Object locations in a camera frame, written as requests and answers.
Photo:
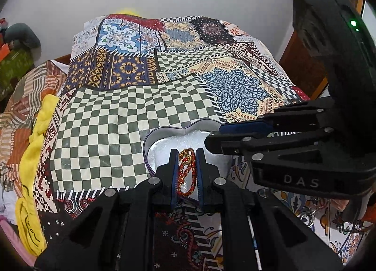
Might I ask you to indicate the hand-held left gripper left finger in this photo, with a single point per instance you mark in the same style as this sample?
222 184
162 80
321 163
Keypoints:
174 177

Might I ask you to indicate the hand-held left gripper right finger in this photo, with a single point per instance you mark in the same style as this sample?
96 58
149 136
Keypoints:
201 177

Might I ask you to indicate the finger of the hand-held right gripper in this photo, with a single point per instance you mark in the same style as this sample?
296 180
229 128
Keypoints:
232 144
255 126

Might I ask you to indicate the heart-shaped tin box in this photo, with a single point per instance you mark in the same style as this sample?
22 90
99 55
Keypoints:
164 141

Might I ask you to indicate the patchwork printed blanket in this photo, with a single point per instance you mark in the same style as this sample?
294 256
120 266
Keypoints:
123 103

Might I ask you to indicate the yellow cloth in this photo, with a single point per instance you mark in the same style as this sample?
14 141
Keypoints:
32 171

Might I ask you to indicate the orange striped cloth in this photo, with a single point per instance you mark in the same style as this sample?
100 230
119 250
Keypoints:
17 112

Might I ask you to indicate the pink cloth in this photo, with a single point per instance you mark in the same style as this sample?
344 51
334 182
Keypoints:
14 238

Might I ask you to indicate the green patterned cloth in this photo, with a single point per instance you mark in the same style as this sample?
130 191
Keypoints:
13 67

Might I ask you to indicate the grey cushion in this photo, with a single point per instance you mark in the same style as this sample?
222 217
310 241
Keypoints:
22 36

